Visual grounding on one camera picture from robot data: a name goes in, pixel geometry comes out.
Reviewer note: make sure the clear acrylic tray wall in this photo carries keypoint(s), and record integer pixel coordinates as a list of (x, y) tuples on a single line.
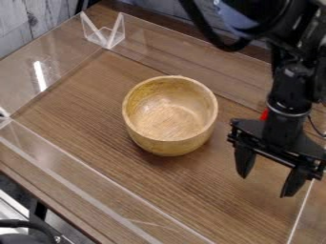
[(116, 137)]

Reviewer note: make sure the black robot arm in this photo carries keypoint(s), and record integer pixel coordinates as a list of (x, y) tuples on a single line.
[(292, 25)]

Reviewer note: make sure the black metal table frame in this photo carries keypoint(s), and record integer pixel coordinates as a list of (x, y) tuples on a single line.
[(51, 223)]

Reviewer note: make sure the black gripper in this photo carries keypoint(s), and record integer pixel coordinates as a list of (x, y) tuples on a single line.
[(301, 154)]

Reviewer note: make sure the red plush fruit green leaf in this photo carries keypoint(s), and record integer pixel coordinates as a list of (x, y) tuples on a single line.
[(264, 115)]

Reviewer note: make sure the light wooden bowl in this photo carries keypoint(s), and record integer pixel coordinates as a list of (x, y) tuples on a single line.
[(170, 112)]

